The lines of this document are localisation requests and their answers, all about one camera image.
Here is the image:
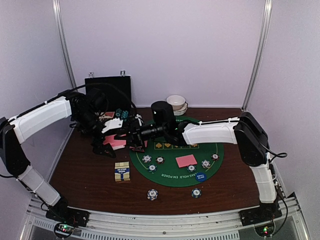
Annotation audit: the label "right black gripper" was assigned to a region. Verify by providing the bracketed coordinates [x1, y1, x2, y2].
[114, 118, 167, 150]

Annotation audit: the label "red-backed card deck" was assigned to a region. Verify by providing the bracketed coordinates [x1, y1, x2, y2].
[103, 134, 126, 150]

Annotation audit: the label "red black all-in triangle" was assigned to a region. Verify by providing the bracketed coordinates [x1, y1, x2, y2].
[129, 147, 145, 153]

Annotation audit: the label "blue tan ten chip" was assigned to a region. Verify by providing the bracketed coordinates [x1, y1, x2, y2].
[142, 154, 152, 163]

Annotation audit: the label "brown black chip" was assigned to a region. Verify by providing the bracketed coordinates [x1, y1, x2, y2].
[155, 156, 165, 164]
[210, 153, 220, 161]

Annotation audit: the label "red card bottom player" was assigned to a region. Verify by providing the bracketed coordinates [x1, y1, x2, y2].
[175, 154, 198, 168]

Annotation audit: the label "green blue chip bottom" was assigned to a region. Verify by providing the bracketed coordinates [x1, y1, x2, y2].
[186, 165, 197, 173]

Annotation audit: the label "blue small blind button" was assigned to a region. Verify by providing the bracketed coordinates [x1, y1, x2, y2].
[195, 172, 207, 182]

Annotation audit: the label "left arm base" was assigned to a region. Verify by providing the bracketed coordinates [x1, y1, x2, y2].
[45, 208, 90, 227]

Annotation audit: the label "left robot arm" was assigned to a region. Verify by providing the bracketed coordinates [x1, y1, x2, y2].
[0, 88, 116, 222]

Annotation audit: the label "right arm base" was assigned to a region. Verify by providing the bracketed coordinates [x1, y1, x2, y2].
[239, 206, 283, 226]

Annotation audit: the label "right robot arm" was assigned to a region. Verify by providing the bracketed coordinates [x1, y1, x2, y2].
[126, 101, 279, 221]

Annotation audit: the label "teal chips in case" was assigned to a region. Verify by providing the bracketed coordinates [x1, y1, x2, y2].
[120, 110, 129, 122]

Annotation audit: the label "black poker chip case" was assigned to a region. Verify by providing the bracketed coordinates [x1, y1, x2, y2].
[81, 76, 136, 137]

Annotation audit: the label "green blue chips in case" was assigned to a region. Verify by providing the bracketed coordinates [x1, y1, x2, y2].
[115, 108, 123, 118]

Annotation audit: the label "card pack in case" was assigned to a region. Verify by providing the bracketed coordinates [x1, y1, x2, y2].
[99, 111, 115, 120]

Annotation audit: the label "gold blue card box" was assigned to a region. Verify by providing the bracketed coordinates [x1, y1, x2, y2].
[114, 161, 131, 182]

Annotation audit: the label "white ceramic bowl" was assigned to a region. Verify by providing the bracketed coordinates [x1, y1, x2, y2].
[166, 95, 186, 111]

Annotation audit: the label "white lower bowl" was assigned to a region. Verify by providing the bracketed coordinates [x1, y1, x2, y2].
[173, 102, 188, 116]

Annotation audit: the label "round green poker mat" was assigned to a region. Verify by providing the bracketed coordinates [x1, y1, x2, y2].
[129, 115, 225, 188]

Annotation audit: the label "blue tan chip stack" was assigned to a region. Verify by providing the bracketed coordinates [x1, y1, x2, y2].
[147, 189, 158, 201]

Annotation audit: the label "green blue chip stack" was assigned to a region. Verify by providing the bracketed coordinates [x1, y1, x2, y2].
[191, 188, 202, 199]

